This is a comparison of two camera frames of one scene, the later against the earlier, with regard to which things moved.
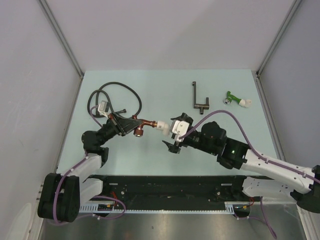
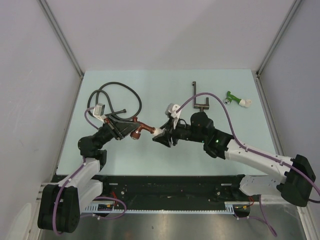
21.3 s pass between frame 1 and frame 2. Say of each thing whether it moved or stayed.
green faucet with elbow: stayed
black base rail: stayed
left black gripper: stayed
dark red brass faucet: moved
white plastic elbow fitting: moved
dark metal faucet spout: stayed
